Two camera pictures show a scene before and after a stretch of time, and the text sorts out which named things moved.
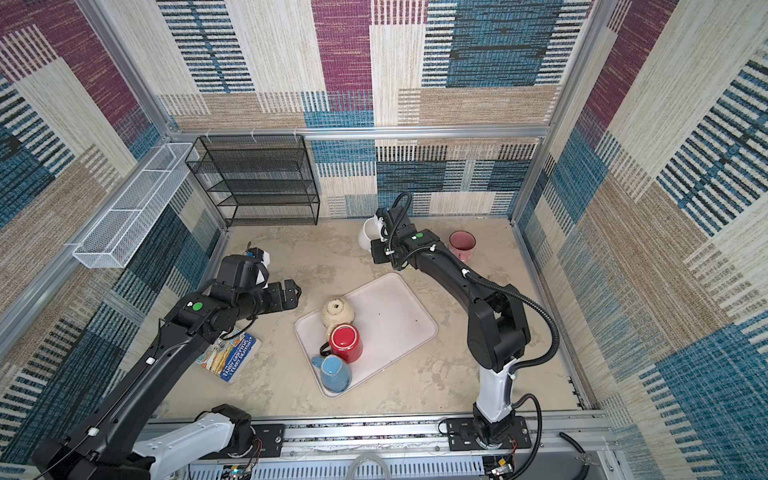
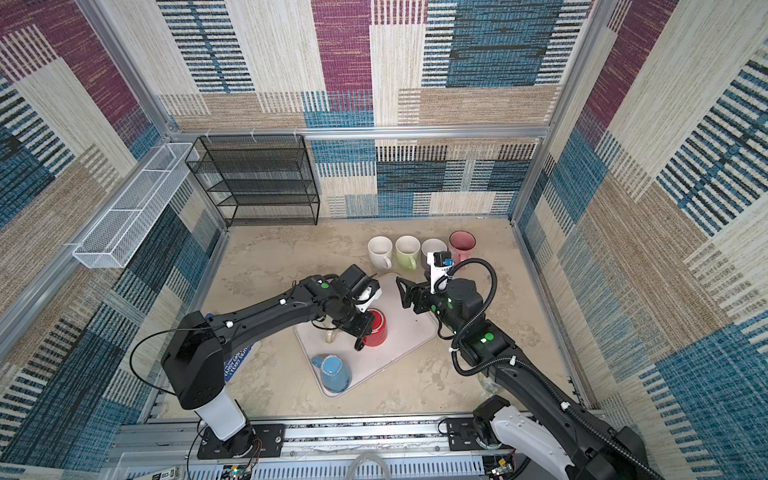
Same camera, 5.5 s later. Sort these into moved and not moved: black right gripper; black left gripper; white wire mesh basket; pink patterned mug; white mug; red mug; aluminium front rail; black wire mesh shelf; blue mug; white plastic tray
Moved: black left gripper; white mug; black right gripper; red mug
Not moved: aluminium front rail; white plastic tray; blue mug; pink patterned mug; black wire mesh shelf; white wire mesh basket
